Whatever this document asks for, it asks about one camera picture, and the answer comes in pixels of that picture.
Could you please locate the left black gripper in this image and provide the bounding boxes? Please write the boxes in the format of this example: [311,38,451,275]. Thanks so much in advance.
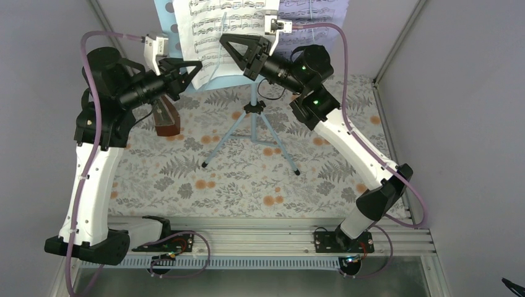
[118,58,202,110]

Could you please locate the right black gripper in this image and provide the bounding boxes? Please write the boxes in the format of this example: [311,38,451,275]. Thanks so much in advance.
[219,34,305,95]

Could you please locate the brown wooden metronome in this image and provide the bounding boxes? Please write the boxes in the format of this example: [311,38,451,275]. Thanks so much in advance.
[153,95,181,137]

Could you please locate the light blue music stand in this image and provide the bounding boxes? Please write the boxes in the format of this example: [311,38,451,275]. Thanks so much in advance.
[154,0,349,176]

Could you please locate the white sheet music page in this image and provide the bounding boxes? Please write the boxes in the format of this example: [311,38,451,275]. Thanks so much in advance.
[172,0,282,91]

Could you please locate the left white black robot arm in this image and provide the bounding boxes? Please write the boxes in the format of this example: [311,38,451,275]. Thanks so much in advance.
[44,46,202,265]

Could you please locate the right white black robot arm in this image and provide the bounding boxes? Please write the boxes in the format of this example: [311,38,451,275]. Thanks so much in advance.
[219,33,413,252]

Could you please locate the floral patterned table cloth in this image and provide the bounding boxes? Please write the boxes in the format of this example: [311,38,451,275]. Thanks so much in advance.
[107,74,411,219]

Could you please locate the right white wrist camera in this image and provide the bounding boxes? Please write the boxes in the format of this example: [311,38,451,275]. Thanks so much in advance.
[264,10,293,56]

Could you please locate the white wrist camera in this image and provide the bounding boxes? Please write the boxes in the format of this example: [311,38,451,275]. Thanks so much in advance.
[264,10,293,56]
[144,33,169,76]

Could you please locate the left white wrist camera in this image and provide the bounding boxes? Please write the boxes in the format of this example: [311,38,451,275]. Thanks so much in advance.
[144,33,169,76]

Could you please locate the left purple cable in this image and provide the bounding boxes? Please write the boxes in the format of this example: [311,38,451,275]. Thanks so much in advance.
[64,30,212,297]

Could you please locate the purple cable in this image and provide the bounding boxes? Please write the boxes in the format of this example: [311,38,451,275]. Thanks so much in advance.
[292,22,428,281]
[64,30,212,297]

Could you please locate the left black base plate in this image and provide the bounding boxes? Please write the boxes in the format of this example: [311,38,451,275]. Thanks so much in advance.
[132,231,194,254]

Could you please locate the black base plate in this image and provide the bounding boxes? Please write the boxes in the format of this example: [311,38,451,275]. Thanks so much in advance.
[313,229,375,254]
[132,231,194,254]

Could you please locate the grey slotted cable duct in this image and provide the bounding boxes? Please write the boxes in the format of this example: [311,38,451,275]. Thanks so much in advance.
[80,256,349,270]

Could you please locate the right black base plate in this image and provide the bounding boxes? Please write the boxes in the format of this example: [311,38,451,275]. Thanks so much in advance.
[313,229,375,254]

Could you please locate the aluminium mounting rail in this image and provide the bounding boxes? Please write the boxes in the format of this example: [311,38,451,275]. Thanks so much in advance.
[66,216,437,257]

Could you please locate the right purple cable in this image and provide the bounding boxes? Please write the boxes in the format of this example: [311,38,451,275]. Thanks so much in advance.
[292,22,428,281]

